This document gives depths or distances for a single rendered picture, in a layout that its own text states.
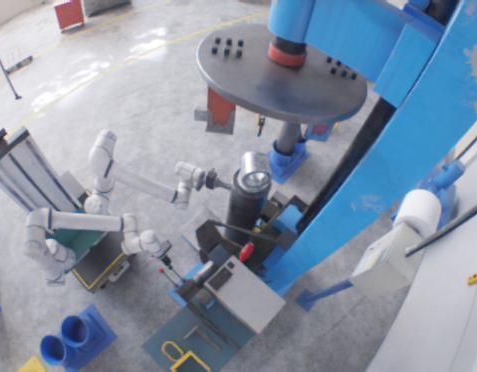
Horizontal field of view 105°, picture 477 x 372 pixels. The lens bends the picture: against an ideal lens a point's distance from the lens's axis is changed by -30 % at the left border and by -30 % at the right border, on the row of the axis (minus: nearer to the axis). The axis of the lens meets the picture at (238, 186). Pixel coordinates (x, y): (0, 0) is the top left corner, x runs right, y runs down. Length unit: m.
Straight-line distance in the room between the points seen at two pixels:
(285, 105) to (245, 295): 1.07
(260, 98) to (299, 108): 0.10
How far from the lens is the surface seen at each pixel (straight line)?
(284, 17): 0.75
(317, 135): 1.05
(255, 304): 1.45
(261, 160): 1.24
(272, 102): 0.66
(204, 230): 1.74
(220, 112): 0.96
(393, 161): 0.73
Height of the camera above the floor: 2.61
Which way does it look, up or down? 57 degrees down
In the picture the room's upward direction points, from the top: 12 degrees clockwise
